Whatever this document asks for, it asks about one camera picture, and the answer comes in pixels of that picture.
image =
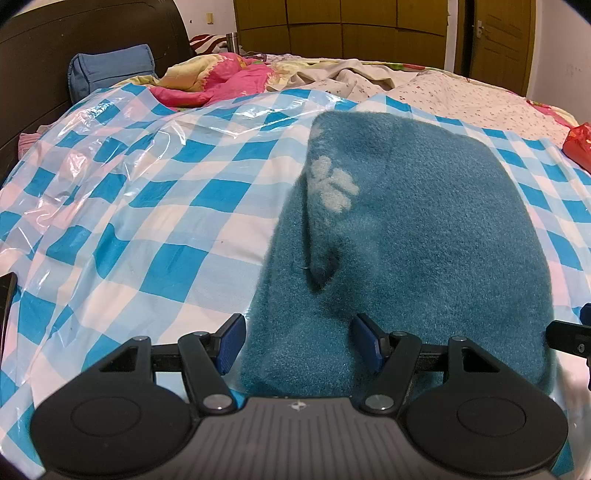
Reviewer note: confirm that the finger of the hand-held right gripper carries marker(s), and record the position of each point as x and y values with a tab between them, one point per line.
587	314
568	339

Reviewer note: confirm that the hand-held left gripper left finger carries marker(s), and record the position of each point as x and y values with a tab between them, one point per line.
231	340

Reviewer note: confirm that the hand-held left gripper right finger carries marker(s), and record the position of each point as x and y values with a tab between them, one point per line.
369	342

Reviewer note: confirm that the teal fleece towel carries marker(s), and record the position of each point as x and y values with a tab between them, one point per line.
406	221

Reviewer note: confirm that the blue white checkered plastic sheet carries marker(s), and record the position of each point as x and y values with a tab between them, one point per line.
161	198

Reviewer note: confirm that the red plastic bag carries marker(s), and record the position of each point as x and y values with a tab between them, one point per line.
579	143

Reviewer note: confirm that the black flat object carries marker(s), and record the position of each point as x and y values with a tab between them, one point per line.
6	309

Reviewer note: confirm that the white floral bed sheet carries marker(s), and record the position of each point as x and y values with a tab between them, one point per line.
466	99

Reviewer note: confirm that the pink floral quilt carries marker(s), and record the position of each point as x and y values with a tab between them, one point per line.
221	78

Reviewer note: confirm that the beige cloth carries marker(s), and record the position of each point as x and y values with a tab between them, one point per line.
341	78

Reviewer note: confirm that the pink cloth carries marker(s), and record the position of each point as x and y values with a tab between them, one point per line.
30	143

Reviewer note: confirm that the wooden door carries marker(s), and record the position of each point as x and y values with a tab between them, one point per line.
503	41

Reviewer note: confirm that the blue pillow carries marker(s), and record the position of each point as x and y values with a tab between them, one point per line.
111	71

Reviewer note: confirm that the zebra striped pillow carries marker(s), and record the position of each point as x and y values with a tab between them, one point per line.
207	44

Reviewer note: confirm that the metal thermos cup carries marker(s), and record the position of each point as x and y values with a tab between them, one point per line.
232	42

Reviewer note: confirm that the wooden wardrobe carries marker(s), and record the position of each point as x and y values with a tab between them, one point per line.
341	27

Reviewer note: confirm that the dark wooden headboard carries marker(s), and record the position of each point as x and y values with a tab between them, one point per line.
41	60

